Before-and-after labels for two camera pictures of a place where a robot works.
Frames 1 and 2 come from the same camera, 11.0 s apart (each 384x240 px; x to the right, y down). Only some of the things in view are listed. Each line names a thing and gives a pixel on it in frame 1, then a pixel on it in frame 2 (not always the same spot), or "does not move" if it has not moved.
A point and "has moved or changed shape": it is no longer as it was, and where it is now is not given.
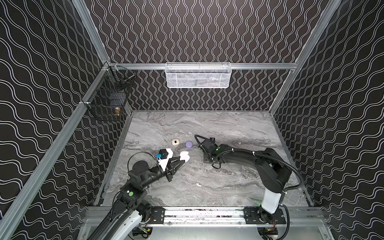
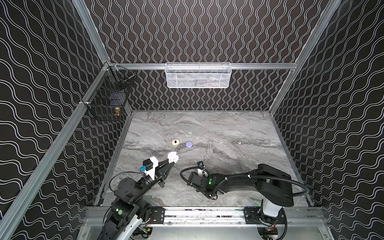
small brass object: x=117 y=110 does not move
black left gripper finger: x=174 y=159 -> x=162 y=164
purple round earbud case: x=189 y=144 does not move
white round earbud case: x=184 y=156 has moved or changed shape
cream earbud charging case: x=175 y=142 does not move
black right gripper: x=208 y=153 -> x=194 y=179
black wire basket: x=108 y=99 does not move
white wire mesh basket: x=198 y=75 does not move
